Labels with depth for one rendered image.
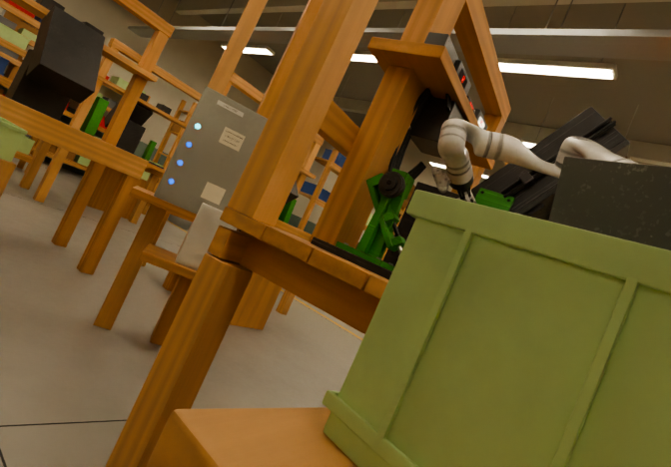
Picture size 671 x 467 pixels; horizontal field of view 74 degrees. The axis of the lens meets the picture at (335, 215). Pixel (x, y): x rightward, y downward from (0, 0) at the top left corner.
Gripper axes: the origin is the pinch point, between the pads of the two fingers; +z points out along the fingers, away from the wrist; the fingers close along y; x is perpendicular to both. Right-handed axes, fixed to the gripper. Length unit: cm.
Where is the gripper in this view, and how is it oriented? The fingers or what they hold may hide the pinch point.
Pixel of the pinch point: (464, 199)
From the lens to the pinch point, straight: 149.2
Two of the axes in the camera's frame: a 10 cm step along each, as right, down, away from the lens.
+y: -1.7, -8.1, 5.7
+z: 3.4, 4.9, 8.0
